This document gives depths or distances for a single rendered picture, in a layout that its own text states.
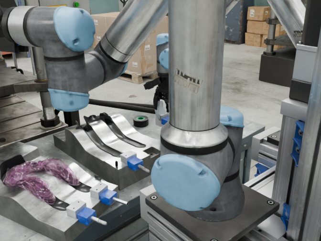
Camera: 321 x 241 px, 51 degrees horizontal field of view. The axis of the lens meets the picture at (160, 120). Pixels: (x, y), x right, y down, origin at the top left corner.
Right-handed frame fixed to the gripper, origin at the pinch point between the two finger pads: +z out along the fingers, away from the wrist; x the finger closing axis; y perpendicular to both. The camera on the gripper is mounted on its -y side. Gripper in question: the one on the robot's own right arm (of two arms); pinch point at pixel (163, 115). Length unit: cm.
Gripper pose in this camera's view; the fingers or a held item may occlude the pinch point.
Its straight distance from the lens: 150.4
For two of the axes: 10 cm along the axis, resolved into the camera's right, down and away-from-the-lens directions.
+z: 0.2, 9.2, 4.0
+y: 6.9, 2.8, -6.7
